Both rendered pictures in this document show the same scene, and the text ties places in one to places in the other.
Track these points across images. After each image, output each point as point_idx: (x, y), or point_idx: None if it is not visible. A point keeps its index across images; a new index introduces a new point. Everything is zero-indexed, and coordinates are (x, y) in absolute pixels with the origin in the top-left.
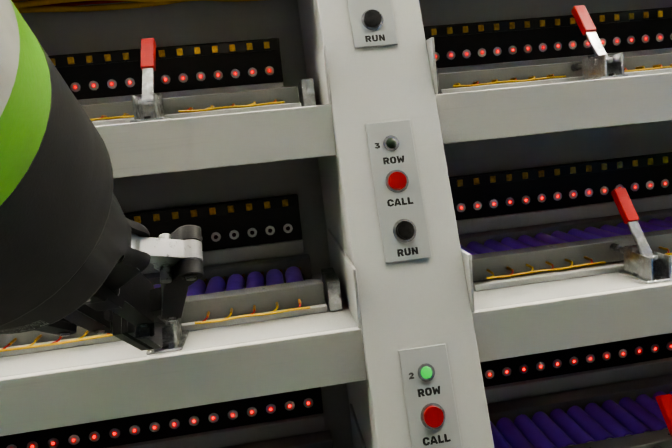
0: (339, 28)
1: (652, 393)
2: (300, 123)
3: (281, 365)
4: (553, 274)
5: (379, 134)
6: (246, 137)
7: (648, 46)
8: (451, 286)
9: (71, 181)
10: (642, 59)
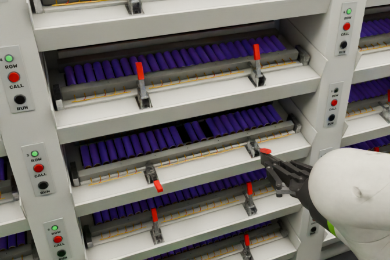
0: (331, 48)
1: None
2: (309, 83)
3: (287, 156)
4: (361, 116)
5: (333, 87)
6: (291, 90)
7: None
8: (338, 131)
9: None
10: None
